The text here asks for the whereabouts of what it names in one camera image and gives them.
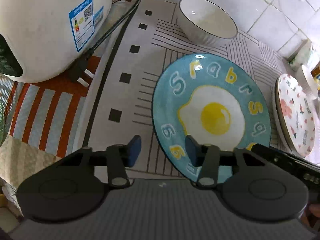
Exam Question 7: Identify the blue fried egg plate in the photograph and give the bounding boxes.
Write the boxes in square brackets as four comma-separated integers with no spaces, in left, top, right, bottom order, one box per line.
[152,53,271,181]

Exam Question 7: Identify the white bowl black rim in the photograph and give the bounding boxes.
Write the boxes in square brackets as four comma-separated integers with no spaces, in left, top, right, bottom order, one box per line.
[296,65,318,100]

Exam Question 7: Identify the person's hand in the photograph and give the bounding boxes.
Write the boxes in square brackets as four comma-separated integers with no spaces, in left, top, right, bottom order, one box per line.
[301,203,320,231]

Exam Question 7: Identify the white rabbit pattern plate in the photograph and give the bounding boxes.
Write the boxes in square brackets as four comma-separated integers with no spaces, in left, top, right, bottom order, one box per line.
[272,74,316,158]

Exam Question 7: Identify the red striped cloth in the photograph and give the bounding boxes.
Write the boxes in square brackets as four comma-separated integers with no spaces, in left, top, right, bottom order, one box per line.
[1,56,100,188]

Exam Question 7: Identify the yellow label cooking wine bottle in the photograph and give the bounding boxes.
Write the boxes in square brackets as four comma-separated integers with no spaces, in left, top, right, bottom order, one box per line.
[311,62,320,90]

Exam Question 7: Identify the white salt bag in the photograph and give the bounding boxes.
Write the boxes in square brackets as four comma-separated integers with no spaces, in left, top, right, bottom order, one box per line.
[290,40,315,72]

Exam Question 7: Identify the striped white table mat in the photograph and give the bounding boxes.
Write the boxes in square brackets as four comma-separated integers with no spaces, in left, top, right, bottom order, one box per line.
[73,0,291,179]

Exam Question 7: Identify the white rice cooker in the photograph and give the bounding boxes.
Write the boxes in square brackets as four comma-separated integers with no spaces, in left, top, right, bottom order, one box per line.
[1,0,112,83]

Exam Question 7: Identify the black rice cooker cord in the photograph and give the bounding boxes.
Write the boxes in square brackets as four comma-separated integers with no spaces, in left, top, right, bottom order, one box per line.
[67,0,147,88]

